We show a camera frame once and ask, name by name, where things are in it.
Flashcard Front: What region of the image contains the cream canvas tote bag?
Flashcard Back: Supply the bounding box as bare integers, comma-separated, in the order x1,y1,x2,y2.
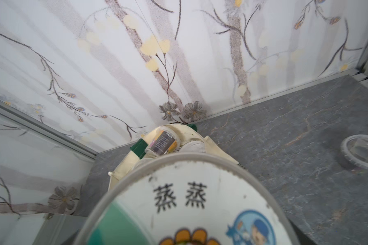
108,124,239,190

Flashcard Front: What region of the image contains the clear purple label seed jar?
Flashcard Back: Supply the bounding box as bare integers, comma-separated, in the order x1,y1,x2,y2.
340,134,368,173

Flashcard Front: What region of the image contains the white cartoon label seed jar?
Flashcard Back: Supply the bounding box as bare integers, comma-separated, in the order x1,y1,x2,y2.
74,153,299,245

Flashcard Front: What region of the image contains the grey metal case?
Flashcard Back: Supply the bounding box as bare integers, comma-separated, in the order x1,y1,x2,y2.
4,213,86,245

